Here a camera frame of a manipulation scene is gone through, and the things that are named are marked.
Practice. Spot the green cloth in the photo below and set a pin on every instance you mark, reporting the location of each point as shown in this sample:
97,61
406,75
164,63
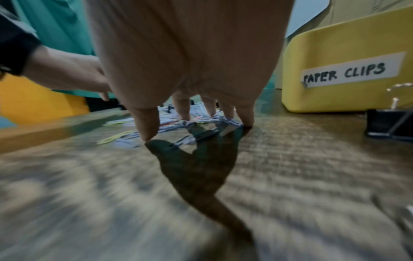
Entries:
58,25

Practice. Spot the yellow plastic tray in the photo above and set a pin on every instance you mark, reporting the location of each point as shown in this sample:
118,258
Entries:
338,96

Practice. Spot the white paper sheet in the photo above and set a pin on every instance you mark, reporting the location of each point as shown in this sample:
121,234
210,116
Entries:
303,15

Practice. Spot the large printed cardboard box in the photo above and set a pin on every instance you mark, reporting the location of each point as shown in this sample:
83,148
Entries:
371,7

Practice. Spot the person's left hand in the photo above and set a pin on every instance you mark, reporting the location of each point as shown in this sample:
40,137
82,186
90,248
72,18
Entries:
71,74

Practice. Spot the group of black binder clips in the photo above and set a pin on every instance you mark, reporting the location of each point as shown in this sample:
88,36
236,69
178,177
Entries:
380,122

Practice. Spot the pile of coloured paper clips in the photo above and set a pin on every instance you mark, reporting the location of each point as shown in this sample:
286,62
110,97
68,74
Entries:
167,126

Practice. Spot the person's right hand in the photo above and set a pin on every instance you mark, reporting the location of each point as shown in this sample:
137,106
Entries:
193,45

